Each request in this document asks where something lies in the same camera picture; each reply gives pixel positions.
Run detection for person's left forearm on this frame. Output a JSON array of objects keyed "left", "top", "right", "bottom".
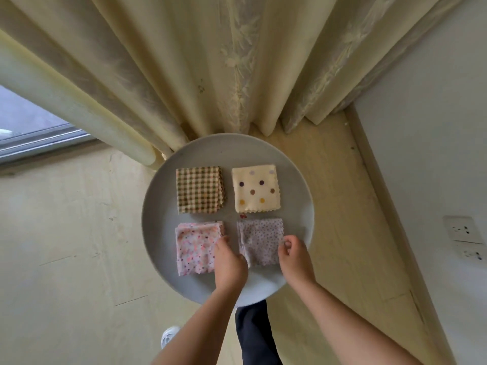
[{"left": 151, "top": 285, "right": 245, "bottom": 365}]

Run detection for brown checked cloth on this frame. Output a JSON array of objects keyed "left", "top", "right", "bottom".
[{"left": 175, "top": 165, "right": 226, "bottom": 216}]

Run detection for cream polka dot cloths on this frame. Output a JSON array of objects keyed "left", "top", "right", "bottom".
[{"left": 231, "top": 163, "right": 283, "bottom": 216}]

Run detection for person's right forearm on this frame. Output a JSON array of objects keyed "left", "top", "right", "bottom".
[{"left": 288, "top": 277, "right": 424, "bottom": 365}]

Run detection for person's right hand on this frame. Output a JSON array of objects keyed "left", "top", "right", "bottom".
[{"left": 277, "top": 233, "right": 317, "bottom": 290}]

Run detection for person's black trouser leg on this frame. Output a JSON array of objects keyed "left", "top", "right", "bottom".
[{"left": 233, "top": 298, "right": 285, "bottom": 365}]

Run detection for pink floral cloth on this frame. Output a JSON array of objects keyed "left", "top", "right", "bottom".
[{"left": 174, "top": 220, "right": 226, "bottom": 277}]

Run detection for white wall socket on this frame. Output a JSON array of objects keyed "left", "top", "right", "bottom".
[
  {"left": 457, "top": 242, "right": 487, "bottom": 265},
  {"left": 443, "top": 215, "right": 485, "bottom": 245}
]

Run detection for white bundled curtain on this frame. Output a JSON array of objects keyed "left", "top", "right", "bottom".
[{"left": 0, "top": 0, "right": 467, "bottom": 170}]

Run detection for pile of dotted cloths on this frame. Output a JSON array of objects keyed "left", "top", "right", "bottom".
[{"left": 236, "top": 216, "right": 286, "bottom": 269}]

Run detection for person's white shoe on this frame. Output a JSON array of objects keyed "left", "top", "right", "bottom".
[{"left": 160, "top": 324, "right": 183, "bottom": 350}]

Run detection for white sliding door frame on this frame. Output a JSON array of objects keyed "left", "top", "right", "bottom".
[{"left": 0, "top": 123, "right": 97, "bottom": 165}]

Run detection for white round table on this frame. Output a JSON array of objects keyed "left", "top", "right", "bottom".
[{"left": 141, "top": 133, "right": 316, "bottom": 308}]

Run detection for person's left hand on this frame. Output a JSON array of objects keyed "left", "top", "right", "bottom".
[{"left": 212, "top": 235, "right": 250, "bottom": 296}]

